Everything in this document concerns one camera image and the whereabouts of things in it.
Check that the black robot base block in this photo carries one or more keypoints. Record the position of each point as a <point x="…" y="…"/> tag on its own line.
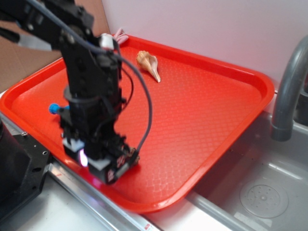
<point x="23" y="167"/>

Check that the brown cardboard sheet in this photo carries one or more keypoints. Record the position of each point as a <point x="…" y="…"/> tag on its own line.
<point x="17" y="63"/>

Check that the brown rock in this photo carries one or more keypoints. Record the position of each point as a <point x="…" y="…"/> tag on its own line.
<point x="133" y="157"/>

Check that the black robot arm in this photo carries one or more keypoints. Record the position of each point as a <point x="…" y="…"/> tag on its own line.
<point x="93" y="92"/>

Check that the light wooden board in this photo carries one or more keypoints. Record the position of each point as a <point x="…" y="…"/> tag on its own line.
<point x="96" y="9"/>

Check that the silver metal rail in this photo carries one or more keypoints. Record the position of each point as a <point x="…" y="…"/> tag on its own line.
<point x="67" y="203"/>

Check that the pink plush bunny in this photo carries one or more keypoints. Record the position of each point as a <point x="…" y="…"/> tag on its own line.
<point x="120" y="36"/>

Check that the grey plastic sink basin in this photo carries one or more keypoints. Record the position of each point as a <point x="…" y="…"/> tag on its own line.
<point x="259" y="184"/>

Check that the tan conch seashell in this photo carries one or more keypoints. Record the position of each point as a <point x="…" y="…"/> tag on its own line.
<point x="148" y="63"/>

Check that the red plastic tray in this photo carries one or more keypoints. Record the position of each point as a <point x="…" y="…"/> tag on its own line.
<point x="200" y="107"/>

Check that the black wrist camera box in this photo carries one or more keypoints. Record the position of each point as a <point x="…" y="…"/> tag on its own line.
<point x="109" y="169"/>

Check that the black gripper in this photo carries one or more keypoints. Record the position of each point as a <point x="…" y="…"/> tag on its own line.
<point x="88" y="124"/>

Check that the blue plastic toy bottle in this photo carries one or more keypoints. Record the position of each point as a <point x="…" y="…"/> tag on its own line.
<point x="55" y="109"/>

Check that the grey faucet spout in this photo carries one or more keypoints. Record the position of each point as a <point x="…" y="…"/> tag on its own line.
<point x="291" y="103"/>

